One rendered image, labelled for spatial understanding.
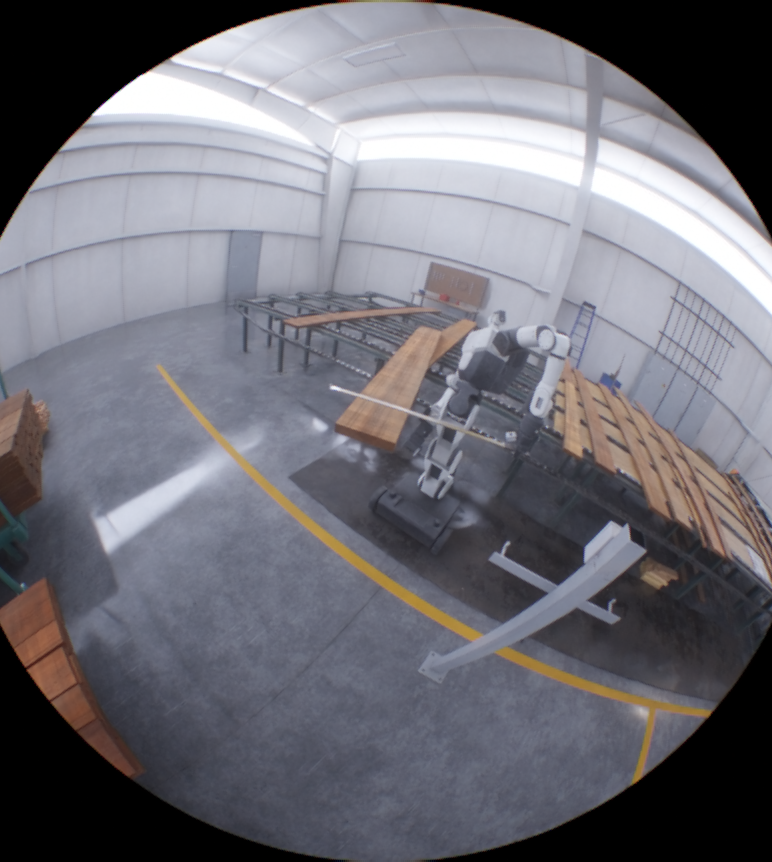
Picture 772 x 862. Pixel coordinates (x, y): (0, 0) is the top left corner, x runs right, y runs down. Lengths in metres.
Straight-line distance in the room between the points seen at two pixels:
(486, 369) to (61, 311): 8.04
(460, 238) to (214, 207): 6.81
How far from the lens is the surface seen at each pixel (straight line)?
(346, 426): 1.19
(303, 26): 7.63
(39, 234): 8.11
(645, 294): 8.54
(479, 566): 2.08
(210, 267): 8.55
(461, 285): 8.32
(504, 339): 1.30
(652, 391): 8.13
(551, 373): 1.12
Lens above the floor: 1.60
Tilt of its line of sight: 34 degrees down
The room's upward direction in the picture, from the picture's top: 14 degrees clockwise
